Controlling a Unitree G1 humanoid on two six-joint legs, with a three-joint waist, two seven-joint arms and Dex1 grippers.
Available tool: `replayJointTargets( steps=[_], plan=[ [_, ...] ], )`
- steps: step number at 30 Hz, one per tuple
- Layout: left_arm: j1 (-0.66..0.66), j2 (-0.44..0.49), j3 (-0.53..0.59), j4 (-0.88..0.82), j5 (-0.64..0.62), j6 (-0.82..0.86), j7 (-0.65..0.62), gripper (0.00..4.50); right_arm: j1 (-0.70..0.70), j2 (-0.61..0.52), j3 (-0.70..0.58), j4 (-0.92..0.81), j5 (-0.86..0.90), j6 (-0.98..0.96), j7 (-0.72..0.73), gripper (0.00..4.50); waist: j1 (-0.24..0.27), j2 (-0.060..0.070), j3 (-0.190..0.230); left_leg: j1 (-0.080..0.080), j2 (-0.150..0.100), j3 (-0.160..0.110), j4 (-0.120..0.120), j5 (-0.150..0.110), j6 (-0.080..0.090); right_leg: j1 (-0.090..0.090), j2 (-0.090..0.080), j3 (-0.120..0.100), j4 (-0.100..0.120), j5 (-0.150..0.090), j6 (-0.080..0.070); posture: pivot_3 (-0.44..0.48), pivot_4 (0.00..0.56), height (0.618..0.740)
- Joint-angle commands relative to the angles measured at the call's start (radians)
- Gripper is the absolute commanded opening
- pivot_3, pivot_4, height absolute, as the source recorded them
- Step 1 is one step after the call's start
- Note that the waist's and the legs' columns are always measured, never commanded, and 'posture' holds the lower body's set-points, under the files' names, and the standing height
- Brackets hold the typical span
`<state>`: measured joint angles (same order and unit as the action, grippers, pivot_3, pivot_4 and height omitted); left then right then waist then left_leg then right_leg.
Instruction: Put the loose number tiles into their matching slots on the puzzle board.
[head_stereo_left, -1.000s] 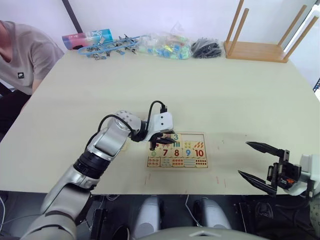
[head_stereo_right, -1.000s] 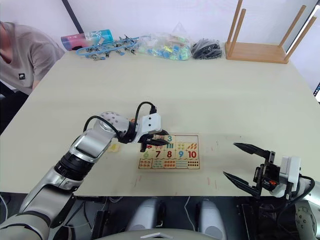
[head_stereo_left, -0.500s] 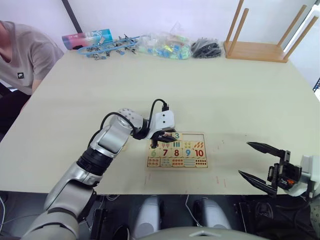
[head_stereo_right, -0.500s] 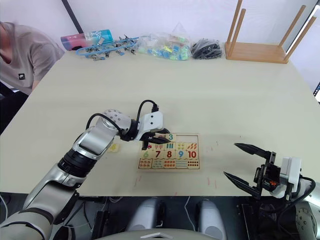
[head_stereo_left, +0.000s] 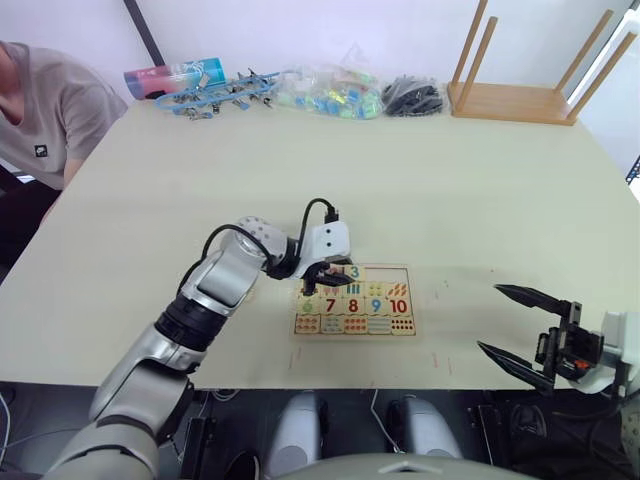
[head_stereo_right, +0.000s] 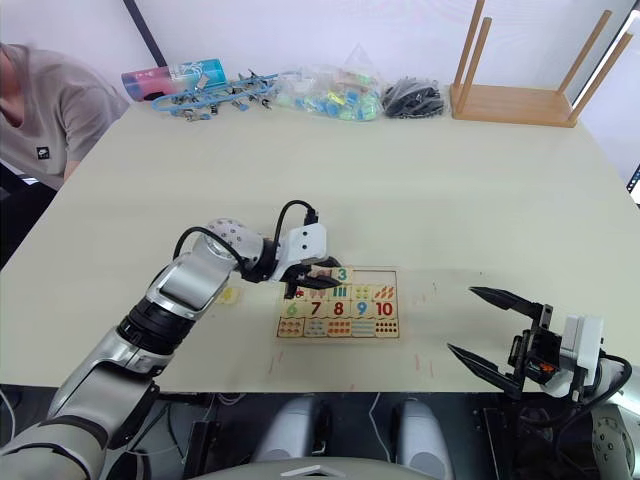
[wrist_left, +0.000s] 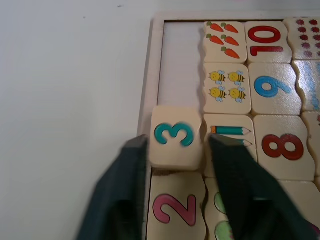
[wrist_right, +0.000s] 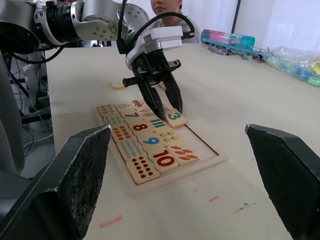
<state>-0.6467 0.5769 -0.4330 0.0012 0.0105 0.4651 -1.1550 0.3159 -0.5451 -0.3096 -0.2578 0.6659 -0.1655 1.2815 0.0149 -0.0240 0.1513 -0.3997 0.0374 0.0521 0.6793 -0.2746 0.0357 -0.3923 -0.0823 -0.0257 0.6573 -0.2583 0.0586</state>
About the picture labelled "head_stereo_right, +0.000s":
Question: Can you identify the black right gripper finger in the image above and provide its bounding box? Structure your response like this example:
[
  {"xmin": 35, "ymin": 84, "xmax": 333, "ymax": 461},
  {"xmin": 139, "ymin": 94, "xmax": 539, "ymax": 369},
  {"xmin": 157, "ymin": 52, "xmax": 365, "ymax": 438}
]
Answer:
[
  {"xmin": 445, "ymin": 342, "xmax": 520, "ymax": 400},
  {"xmin": 468, "ymin": 285, "xmax": 544, "ymax": 319}
]

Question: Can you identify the grey rounded shape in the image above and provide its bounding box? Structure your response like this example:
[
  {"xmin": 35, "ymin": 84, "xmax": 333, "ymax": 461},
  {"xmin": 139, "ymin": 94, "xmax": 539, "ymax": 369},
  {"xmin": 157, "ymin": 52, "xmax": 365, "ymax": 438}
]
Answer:
[
  {"xmin": 391, "ymin": 397, "xmax": 455, "ymax": 480},
  {"xmin": 253, "ymin": 396, "xmax": 332, "ymax": 464}
]

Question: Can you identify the black diagonal wall strip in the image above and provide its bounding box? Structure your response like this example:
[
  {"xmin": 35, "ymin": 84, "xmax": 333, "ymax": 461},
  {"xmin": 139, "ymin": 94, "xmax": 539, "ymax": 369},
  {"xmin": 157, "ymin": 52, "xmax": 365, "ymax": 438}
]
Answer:
[{"xmin": 121, "ymin": 0, "xmax": 169, "ymax": 69}]

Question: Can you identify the grey robot chest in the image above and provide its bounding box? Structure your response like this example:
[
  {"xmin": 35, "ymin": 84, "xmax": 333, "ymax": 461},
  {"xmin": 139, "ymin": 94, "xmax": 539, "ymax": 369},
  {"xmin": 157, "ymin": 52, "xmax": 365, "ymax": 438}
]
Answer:
[{"xmin": 187, "ymin": 461, "xmax": 402, "ymax": 480}]

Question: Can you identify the person in grey t-shirt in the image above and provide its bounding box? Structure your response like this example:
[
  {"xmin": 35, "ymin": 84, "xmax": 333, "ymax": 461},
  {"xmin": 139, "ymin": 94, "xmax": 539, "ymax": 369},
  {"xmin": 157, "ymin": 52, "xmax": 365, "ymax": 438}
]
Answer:
[{"xmin": 0, "ymin": 42, "xmax": 132, "ymax": 192}]

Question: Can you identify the clear bag of black pieces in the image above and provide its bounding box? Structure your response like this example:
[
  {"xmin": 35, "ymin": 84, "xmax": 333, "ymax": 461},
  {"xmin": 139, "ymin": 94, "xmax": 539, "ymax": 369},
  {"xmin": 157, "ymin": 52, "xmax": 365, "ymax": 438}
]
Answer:
[{"xmin": 381, "ymin": 76, "xmax": 447, "ymax": 120}]

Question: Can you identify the clear bag of colourful pieces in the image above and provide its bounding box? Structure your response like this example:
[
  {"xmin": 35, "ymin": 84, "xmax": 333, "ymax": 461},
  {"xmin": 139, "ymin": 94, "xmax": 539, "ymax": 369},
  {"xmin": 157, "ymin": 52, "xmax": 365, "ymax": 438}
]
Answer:
[{"xmin": 276, "ymin": 63, "xmax": 387, "ymax": 123}]

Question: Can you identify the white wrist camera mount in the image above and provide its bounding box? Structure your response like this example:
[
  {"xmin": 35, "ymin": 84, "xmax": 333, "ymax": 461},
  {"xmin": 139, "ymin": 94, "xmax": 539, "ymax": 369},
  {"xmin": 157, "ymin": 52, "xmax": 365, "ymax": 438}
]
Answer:
[
  {"xmin": 559, "ymin": 314, "xmax": 606, "ymax": 399},
  {"xmin": 278, "ymin": 223, "xmax": 329, "ymax": 282}
]

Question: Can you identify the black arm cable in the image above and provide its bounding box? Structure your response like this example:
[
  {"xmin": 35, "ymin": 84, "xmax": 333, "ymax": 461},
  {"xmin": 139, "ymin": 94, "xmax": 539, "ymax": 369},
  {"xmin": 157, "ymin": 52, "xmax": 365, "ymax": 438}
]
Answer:
[
  {"xmin": 171, "ymin": 199, "xmax": 321, "ymax": 281},
  {"xmin": 519, "ymin": 353, "xmax": 634, "ymax": 451}
]

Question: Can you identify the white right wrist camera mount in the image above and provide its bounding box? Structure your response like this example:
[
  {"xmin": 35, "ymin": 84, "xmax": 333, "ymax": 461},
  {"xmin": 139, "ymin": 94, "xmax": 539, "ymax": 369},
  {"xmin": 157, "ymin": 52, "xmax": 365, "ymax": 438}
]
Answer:
[{"xmin": 559, "ymin": 314, "xmax": 606, "ymax": 399}]

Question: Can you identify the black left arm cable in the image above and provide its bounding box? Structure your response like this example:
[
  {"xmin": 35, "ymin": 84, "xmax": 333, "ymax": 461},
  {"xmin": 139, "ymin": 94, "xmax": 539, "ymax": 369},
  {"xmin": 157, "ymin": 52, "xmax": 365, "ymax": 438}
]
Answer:
[{"xmin": 171, "ymin": 199, "xmax": 321, "ymax": 281}]

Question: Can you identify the pink and blue tube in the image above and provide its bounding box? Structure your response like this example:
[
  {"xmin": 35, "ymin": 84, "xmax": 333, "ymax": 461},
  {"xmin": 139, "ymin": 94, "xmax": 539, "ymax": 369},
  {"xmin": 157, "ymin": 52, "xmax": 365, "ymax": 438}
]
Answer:
[{"xmin": 121, "ymin": 58, "xmax": 227, "ymax": 103}]

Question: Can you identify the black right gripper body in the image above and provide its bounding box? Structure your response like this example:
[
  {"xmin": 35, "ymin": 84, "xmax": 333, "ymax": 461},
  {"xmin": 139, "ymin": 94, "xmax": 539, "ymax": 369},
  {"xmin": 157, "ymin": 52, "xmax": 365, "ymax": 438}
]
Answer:
[{"xmin": 506, "ymin": 302, "xmax": 564, "ymax": 401}]

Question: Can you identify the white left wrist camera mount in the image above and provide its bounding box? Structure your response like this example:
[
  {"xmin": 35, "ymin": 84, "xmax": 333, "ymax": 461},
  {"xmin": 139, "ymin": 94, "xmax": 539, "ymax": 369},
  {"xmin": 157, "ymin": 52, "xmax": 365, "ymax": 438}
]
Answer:
[{"xmin": 278, "ymin": 223, "xmax": 329, "ymax": 282}]

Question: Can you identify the wooden number puzzle board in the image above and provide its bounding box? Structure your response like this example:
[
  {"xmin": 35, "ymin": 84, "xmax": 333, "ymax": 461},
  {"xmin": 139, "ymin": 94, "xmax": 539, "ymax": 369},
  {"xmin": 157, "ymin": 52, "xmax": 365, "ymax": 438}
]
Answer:
[{"xmin": 274, "ymin": 265, "xmax": 403, "ymax": 343}]

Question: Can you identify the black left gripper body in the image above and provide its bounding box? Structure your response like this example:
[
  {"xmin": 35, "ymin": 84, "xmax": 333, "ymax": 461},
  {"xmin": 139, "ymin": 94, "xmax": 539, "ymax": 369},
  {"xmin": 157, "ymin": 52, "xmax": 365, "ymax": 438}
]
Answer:
[{"xmin": 279, "ymin": 257, "xmax": 332, "ymax": 301}]

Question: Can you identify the blue hanger with metal clips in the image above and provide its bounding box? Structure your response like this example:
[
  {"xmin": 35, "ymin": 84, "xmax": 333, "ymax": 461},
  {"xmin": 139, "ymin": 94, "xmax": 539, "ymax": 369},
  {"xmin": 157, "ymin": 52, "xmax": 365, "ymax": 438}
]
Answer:
[{"xmin": 151, "ymin": 71, "xmax": 280, "ymax": 122}]

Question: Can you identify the upturned wooden stool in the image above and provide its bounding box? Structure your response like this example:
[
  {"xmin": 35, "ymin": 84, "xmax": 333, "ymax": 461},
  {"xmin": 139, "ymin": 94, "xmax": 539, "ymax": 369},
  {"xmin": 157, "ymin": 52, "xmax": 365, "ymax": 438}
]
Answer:
[{"xmin": 449, "ymin": 0, "xmax": 635, "ymax": 129}]

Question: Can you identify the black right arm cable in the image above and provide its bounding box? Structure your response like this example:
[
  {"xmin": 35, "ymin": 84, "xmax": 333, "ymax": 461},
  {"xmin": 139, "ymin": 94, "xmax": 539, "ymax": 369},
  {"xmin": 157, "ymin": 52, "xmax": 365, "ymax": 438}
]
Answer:
[{"xmin": 519, "ymin": 353, "xmax": 634, "ymax": 451}]

